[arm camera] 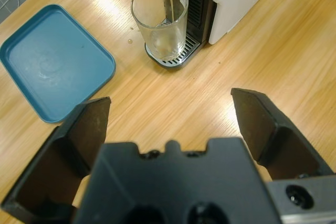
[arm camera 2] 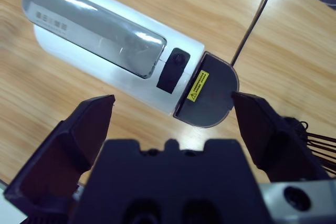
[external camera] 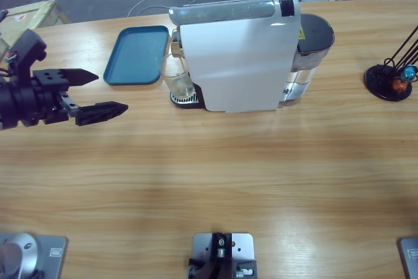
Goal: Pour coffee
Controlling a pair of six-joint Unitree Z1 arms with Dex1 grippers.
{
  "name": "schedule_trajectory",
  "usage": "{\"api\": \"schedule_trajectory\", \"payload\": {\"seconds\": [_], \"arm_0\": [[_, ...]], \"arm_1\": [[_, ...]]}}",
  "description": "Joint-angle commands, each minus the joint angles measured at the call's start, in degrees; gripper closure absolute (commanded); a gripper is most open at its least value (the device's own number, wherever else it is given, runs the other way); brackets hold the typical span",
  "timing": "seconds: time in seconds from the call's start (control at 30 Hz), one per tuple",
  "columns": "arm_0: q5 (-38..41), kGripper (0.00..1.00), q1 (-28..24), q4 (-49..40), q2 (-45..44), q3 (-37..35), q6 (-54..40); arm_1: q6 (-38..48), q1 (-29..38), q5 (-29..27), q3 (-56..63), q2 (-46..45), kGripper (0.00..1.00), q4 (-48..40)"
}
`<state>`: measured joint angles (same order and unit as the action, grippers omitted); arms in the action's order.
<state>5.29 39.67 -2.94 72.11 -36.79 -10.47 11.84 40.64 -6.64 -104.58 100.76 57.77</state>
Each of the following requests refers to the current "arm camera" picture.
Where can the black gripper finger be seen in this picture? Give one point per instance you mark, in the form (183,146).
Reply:
(275,140)
(60,145)

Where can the clear drinking glass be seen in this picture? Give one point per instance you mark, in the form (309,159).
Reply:
(162,48)

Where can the white capsule coffee machine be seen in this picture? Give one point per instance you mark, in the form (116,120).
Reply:
(236,3)

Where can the blue plastic tray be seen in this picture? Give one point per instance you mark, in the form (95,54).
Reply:
(52,61)

